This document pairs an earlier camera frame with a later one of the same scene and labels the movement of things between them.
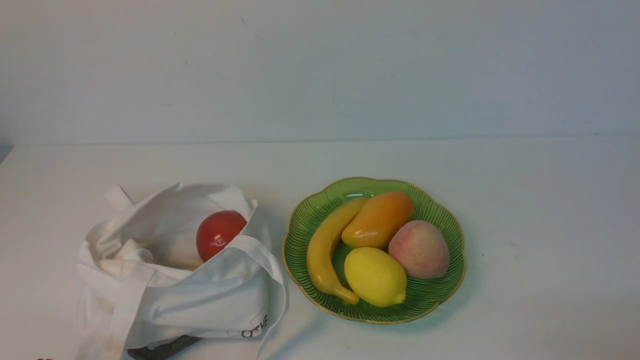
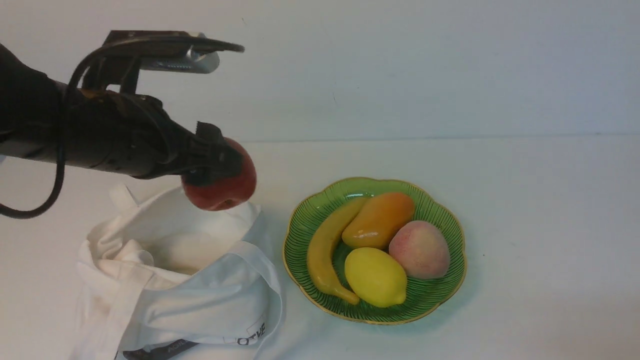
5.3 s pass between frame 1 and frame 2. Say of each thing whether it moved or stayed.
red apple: moved
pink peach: stayed
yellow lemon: stayed
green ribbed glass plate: stayed
